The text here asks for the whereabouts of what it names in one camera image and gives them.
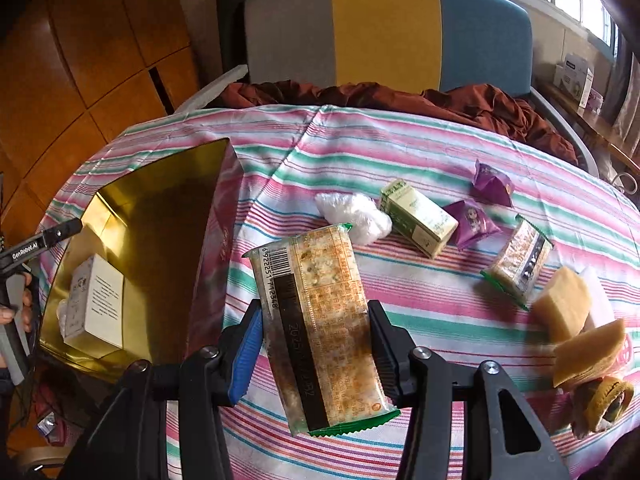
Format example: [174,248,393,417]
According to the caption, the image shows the white printed box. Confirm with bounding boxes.
[552,52,595,108]

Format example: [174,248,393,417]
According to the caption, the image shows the striped pink green bedsheet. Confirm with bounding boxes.
[37,104,640,480]

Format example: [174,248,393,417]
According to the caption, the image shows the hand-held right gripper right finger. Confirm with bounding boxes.
[367,300,572,480]

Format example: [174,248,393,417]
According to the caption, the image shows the brown crumpled blanket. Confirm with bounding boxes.
[207,80,581,168]

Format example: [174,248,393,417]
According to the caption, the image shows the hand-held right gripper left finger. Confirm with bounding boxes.
[60,300,266,480]

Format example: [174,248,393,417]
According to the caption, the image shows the grey yellow blue headboard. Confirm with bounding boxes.
[244,0,533,97]

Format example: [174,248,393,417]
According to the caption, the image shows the purple snack packet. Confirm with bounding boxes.
[472,160,515,208]
[443,198,502,251]

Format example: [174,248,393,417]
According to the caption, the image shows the yellow sponge block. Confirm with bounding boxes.
[552,318,628,388]
[531,266,593,343]

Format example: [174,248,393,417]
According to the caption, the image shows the black padded post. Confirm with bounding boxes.
[216,0,252,78]

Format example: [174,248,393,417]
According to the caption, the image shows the green and white carton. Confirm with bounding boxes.
[378,178,459,260]

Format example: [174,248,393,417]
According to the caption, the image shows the gold tin box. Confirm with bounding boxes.
[39,137,246,376]

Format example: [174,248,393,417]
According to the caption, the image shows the clear plastic bag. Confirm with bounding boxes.
[314,192,393,247]

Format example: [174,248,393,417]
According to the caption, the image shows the grey metal bed frame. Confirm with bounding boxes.
[530,87,601,178]

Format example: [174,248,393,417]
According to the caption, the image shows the person's left hand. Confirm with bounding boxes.
[0,272,35,333]

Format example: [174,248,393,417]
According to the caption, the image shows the orange wooden wardrobe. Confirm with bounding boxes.
[0,0,201,261]

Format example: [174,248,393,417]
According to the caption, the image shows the beige curtain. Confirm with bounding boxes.
[612,40,640,156]

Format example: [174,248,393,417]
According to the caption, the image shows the small green-edged cracker packet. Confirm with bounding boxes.
[480,214,555,311]

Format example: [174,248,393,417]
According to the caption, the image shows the large cracker packet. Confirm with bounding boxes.
[242,224,402,437]

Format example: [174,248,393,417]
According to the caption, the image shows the white foam strip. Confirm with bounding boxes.
[175,65,248,113]

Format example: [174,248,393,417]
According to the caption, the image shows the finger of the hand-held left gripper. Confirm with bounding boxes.
[0,217,83,268]

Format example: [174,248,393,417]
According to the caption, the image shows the yellow knitted sock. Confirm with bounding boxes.
[570,377,636,436]

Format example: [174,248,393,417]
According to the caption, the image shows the wooden side table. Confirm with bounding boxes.
[537,80,640,176]

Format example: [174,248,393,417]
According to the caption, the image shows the white cardboard box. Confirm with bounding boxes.
[62,254,126,360]

